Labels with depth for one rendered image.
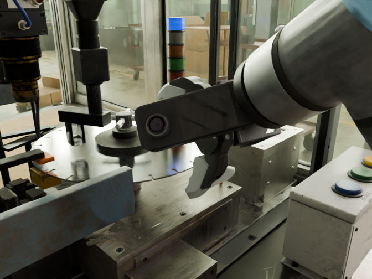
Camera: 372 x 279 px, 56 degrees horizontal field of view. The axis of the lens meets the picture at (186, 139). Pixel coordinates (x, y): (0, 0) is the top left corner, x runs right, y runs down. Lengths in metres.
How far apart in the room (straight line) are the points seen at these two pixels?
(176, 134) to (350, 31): 0.17
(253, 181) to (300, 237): 0.21
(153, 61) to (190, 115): 0.92
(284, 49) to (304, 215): 0.40
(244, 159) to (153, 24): 0.62
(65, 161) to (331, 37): 0.46
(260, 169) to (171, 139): 0.47
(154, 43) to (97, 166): 0.73
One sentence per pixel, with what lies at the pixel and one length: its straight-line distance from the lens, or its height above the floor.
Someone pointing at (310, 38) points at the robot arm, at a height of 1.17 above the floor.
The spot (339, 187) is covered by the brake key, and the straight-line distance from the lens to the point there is 0.63.
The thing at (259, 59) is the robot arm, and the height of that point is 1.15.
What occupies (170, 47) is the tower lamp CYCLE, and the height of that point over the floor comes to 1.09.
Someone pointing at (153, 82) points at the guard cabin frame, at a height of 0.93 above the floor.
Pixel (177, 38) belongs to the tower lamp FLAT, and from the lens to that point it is 0.88.
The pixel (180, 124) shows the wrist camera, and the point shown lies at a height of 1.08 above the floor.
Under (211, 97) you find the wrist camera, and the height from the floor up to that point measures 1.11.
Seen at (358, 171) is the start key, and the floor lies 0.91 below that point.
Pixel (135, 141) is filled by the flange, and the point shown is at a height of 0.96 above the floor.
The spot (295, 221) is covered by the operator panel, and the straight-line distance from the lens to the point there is 0.63.
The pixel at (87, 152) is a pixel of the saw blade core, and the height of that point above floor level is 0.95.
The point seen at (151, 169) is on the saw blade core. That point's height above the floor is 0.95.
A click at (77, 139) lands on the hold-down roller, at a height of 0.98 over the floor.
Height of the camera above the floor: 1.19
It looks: 21 degrees down
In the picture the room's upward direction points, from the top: straight up
